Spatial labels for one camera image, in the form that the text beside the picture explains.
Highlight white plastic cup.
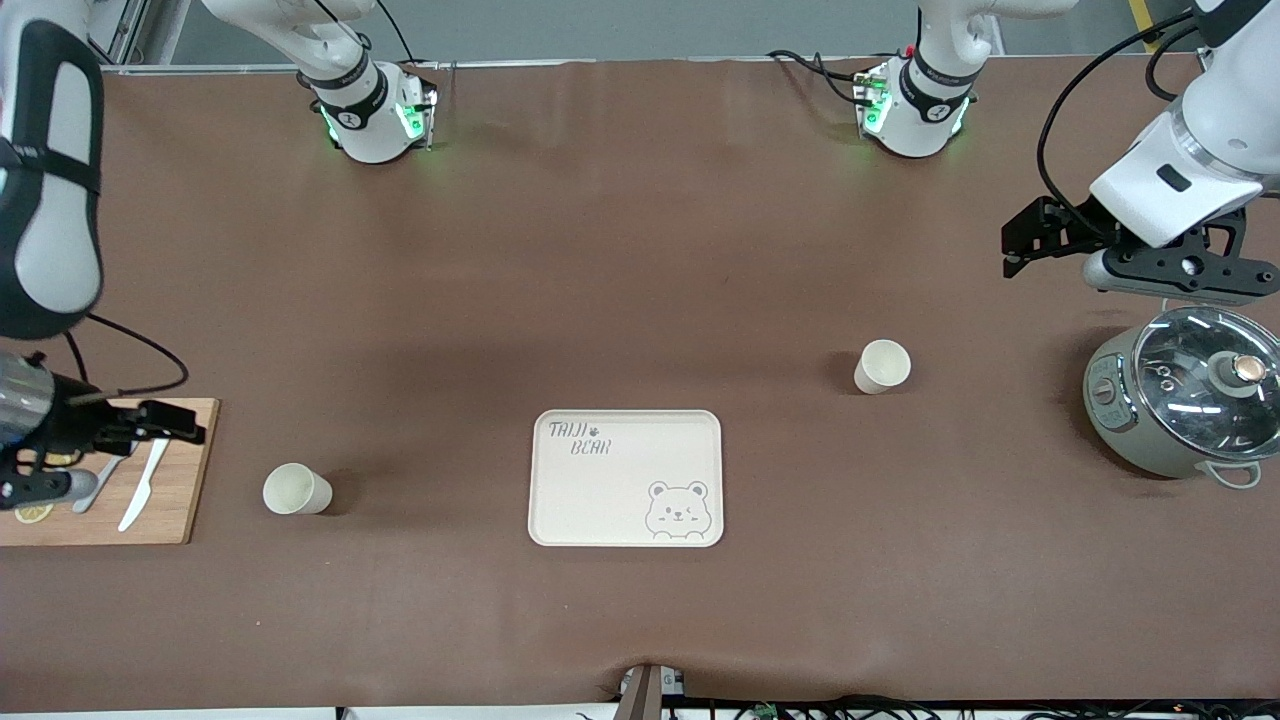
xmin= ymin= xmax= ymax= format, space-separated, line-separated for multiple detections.
xmin=263 ymin=462 xmax=333 ymax=516
xmin=854 ymin=339 xmax=912 ymax=395

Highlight wooden cutting board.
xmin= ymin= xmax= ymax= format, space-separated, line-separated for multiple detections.
xmin=0 ymin=398 xmax=221 ymax=547

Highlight white plastic spoon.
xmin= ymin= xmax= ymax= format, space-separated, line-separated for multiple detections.
xmin=72 ymin=440 xmax=137 ymax=515

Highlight white plastic knife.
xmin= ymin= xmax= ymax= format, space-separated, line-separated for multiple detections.
xmin=118 ymin=438 xmax=171 ymax=533

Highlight glass pot lid with knob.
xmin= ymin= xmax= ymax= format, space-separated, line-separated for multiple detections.
xmin=1133 ymin=306 xmax=1280 ymax=462

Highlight pale green electric cooking pot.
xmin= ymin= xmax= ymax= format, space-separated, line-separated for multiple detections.
xmin=1083 ymin=305 xmax=1280 ymax=490

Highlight brown table mat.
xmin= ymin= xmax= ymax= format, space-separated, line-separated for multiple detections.
xmin=0 ymin=58 xmax=1280 ymax=713

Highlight white bear print tray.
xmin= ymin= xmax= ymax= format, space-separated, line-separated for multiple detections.
xmin=528 ymin=409 xmax=724 ymax=548

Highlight short black left arm cable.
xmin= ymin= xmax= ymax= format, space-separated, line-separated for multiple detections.
xmin=1145 ymin=22 xmax=1217 ymax=102

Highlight black left arm base cable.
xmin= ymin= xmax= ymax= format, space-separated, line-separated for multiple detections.
xmin=767 ymin=48 xmax=873 ymax=107

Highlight black arm base cable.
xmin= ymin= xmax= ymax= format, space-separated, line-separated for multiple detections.
xmin=372 ymin=0 xmax=417 ymax=65
xmin=767 ymin=48 xmax=873 ymax=107

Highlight grey aluminium frame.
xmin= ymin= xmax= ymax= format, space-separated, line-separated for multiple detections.
xmin=85 ymin=0 xmax=166 ymax=67

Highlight black right arm base cable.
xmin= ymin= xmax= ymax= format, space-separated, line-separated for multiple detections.
xmin=372 ymin=0 xmax=417 ymax=65

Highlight grey table edge bracket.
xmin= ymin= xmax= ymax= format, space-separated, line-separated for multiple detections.
xmin=618 ymin=663 xmax=687 ymax=720

